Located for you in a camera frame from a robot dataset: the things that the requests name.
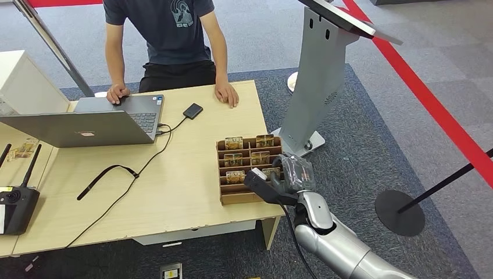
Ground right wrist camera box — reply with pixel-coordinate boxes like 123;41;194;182
243;167;299;206

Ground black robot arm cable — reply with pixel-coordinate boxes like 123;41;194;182
278;203;319;279

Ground long black cable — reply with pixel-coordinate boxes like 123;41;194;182
65;123;173;249

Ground white round base plate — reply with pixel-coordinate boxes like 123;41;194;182
286;71;299;94

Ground grey kiosk stand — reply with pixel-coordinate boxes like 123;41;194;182
271;0;403;158

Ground light wooden side desk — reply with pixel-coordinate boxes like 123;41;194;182
0;101;78;259

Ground dark grey carpet mat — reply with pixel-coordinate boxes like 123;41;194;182
0;63;479;279

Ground person's right hand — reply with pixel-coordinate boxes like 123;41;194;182
106;83;131;106

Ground loose hotel key cards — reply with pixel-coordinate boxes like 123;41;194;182
6;137;41;162

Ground black stanchion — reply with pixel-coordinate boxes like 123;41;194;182
374;148;493;238

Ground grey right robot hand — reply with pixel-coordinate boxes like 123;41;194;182
269;153;317;195

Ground person's left hand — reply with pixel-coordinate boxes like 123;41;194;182
214;81;240;109

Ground black cable strap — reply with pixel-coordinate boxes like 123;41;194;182
76;164;140;202

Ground grey slanted pole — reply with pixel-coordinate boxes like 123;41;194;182
11;0;108;99

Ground short black reader cable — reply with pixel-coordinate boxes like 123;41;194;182
155;117;188;136

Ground wooden card holder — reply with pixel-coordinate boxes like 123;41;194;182
215;134;286;206

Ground black remote controller with antennas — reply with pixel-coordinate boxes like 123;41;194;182
0;143;42;237

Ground white box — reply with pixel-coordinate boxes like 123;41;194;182
0;50;72;116

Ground person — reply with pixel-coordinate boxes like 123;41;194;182
102;0;240;109

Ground floor socket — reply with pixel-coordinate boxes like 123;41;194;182
159;262;183;279

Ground black card reader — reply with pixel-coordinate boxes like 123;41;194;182
182;102;204;120

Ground grey laptop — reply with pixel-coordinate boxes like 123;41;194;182
0;94;165;149

